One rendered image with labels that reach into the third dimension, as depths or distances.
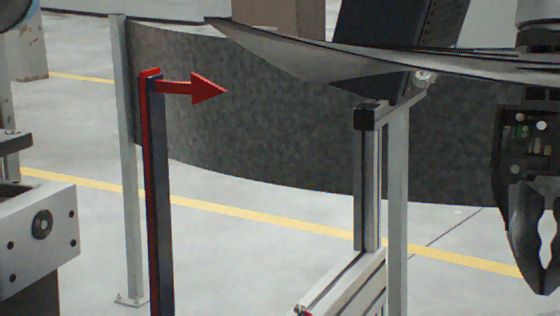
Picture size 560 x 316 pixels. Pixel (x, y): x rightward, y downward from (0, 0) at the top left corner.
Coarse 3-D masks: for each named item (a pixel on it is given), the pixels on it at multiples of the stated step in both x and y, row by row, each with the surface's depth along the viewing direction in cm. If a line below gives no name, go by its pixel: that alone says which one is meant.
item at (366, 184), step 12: (372, 108) 118; (360, 132) 119; (372, 132) 119; (360, 144) 120; (372, 144) 119; (360, 156) 120; (372, 156) 119; (360, 168) 121; (372, 168) 120; (360, 180) 121; (372, 180) 120; (360, 192) 121; (372, 192) 121; (360, 204) 122; (372, 204) 121; (360, 216) 122; (372, 216) 122; (360, 228) 123; (372, 228) 122; (360, 240) 123; (372, 240) 122; (372, 252) 123
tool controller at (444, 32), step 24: (360, 0) 121; (384, 0) 119; (408, 0) 118; (432, 0) 119; (456, 0) 130; (336, 24) 123; (360, 24) 121; (384, 24) 120; (408, 24) 119; (432, 24) 123; (456, 24) 135; (408, 72) 122; (384, 96) 123; (408, 96) 127
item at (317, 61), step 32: (224, 32) 56; (256, 32) 50; (288, 64) 66; (320, 64) 65; (352, 64) 64; (384, 64) 64; (416, 64) 50; (448, 64) 51; (480, 64) 52; (512, 64) 53; (544, 64) 54
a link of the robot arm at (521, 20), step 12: (528, 0) 77; (540, 0) 76; (552, 0) 76; (516, 12) 79; (528, 12) 77; (540, 12) 76; (552, 12) 75; (516, 24) 79; (528, 24) 77; (540, 24) 77; (552, 24) 76
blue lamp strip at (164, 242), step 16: (160, 96) 70; (160, 112) 70; (160, 128) 70; (160, 144) 70; (160, 160) 70; (160, 176) 71; (160, 192) 71; (160, 208) 71; (160, 224) 71; (160, 240) 72; (160, 256) 72; (160, 272) 72; (160, 288) 72; (160, 304) 73
